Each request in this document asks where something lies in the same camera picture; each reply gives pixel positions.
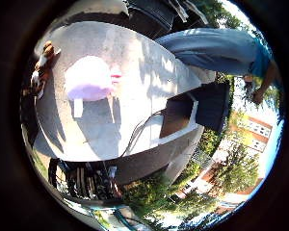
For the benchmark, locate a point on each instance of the striped tiger plush toy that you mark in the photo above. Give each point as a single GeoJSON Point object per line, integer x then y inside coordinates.
{"type": "Point", "coordinates": [43, 65]}

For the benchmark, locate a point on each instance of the red and white building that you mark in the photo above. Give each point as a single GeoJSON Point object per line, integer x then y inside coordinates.
{"type": "Point", "coordinates": [257, 131]}

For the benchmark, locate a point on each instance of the black fabric container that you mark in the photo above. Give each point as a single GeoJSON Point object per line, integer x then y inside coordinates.
{"type": "Point", "coordinates": [213, 104]}

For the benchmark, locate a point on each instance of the person in jeans, teal shirt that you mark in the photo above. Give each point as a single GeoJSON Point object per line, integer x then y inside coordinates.
{"type": "Point", "coordinates": [212, 49]}

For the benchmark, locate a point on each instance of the pink axolotl plush toy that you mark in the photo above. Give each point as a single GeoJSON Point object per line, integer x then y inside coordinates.
{"type": "Point", "coordinates": [88, 78]}

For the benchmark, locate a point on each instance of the black slatted metal chair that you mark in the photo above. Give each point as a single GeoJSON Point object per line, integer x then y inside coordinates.
{"type": "Point", "coordinates": [151, 12]}

